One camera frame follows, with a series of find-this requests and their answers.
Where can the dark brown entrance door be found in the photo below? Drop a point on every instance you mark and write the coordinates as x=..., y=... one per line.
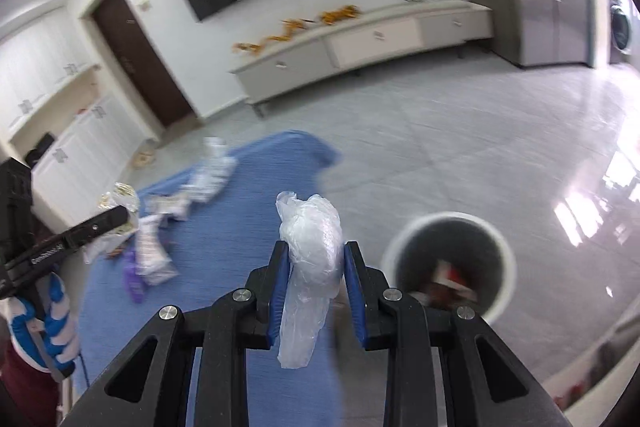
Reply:
x=137, y=57

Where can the purple plastic wrapper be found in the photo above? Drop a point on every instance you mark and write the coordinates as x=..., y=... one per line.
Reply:
x=133, y=281

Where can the white yellow snack wrapper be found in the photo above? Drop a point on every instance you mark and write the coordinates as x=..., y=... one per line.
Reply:
x=122, y=194

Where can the white red fries bag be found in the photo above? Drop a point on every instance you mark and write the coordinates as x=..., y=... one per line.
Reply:
x=448, y=287

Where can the white round trash bin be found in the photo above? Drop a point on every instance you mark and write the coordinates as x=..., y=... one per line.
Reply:
x=456, y=249

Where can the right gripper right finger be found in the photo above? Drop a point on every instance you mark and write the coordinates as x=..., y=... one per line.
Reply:
x=484, y=383

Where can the golden tiger figurine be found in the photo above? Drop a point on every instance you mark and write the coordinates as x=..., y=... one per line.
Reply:
x=346, y=12

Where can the blue white gloved left hand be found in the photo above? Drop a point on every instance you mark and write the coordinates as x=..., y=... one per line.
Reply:
x=48, y=343

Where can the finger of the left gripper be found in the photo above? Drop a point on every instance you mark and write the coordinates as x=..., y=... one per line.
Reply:
x=87, y=231

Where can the clear plastic bag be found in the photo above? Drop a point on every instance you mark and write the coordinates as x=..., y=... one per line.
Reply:
x=312, y=230

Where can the beige slippers pair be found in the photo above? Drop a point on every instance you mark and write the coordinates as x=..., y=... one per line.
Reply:
x=143, y=159

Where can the white upper wall cabinets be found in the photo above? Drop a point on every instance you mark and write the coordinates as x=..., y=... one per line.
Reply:
x=38, y=61

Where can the golden dragon figurine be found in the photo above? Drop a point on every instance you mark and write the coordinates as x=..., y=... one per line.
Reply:
x=290, y=28

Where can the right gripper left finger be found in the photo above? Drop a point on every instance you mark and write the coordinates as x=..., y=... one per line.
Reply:
x=190, y=367

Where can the front load washing machine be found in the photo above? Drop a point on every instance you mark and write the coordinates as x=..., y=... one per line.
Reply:
x=619, y=15

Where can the white lower cabinets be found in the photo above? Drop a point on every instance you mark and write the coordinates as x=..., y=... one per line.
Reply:
x=87, y=159

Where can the white paper bag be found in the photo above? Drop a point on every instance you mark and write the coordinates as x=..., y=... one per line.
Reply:
x=106, y=243

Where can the blue terry towel mat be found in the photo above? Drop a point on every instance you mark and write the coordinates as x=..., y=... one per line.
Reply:
x=214, y=251

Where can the grey white tv cabinet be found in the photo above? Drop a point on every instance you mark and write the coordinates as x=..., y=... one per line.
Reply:
x=375, y=37

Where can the black box on shelf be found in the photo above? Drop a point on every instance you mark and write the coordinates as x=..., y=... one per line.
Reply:
x=40, y=148

